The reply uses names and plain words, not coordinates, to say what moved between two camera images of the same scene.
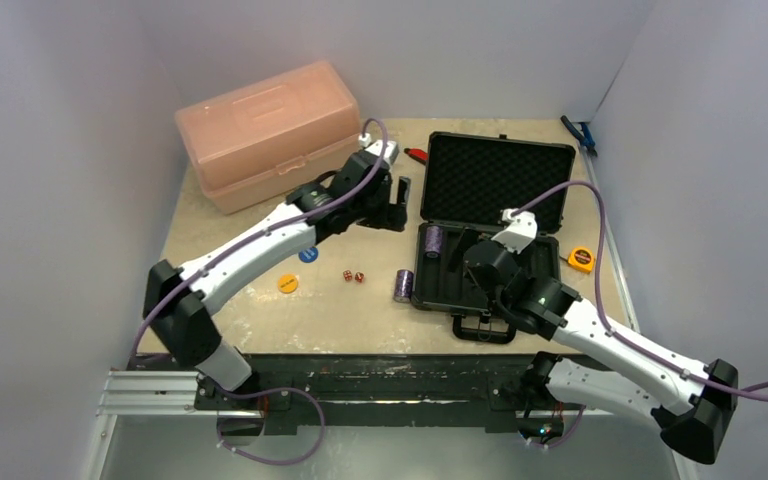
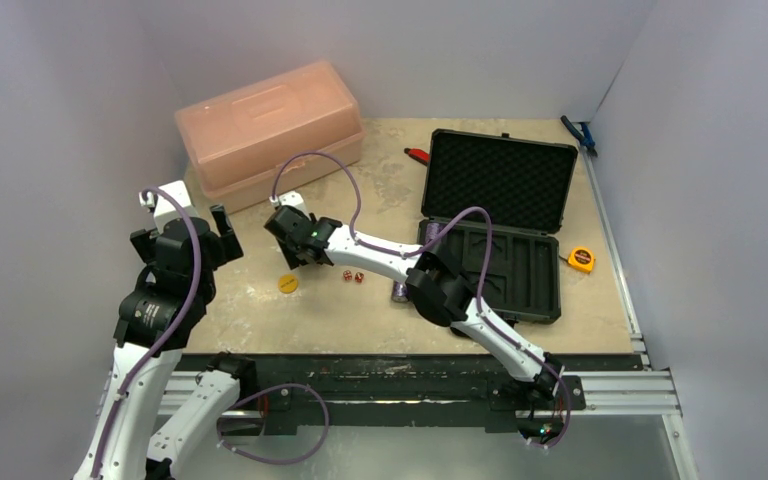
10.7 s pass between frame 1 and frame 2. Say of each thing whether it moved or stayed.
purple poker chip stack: stayed
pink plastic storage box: stayed
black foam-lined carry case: stayed
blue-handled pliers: stayed
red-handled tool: stayed
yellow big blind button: stayed
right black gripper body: moved
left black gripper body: moved
